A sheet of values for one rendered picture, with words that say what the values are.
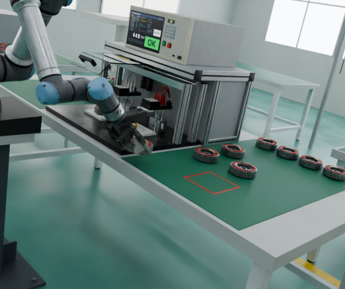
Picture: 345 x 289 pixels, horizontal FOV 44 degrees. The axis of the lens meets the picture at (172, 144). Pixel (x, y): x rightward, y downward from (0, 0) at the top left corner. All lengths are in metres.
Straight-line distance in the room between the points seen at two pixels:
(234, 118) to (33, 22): 1.12
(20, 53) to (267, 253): 1.21
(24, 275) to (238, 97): 1.36
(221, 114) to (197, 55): 0.32
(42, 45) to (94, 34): 6.00
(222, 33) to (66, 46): 5.32
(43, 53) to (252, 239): 0.89
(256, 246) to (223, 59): 1.12
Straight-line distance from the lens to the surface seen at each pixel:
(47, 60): 1.49
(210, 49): 2.08
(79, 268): 2.35
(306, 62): 8.75
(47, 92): 1.44
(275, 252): 1.31
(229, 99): 2.12
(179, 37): 1.99
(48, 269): 2.33
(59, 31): 7.16
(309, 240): 1.44
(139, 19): 2.20
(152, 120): 2.10
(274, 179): 1.85
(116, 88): 2.19
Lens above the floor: 1.36
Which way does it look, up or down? 18 degrees down
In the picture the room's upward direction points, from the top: 11 degrees clockwise
